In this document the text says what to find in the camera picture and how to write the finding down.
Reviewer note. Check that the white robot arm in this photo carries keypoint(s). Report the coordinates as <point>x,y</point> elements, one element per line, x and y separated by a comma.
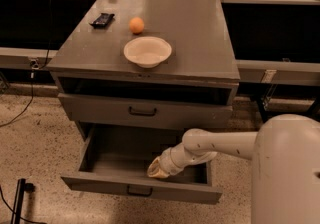
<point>285,156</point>

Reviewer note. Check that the orange fruit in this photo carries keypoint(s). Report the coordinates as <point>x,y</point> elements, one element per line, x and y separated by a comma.
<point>136,25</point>

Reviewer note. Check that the grey drawer cabinet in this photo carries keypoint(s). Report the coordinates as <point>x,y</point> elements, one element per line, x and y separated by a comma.
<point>201,69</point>

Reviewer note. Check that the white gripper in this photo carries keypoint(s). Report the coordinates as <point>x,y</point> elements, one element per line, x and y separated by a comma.
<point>167,163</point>

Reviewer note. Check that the dark snack bar wrapper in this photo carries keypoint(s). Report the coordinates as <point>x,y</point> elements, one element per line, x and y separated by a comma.
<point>102,21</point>

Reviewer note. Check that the black stand bottom left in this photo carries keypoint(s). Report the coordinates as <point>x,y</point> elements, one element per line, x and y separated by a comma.
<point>22,187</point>

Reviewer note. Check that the grey drawer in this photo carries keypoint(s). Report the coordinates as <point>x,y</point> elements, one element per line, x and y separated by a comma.
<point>143,113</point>
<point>115,160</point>

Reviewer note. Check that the grey top drawer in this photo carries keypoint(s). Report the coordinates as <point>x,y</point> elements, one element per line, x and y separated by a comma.
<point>143,113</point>

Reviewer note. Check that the white bowl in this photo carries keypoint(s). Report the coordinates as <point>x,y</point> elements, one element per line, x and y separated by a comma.
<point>147,52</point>

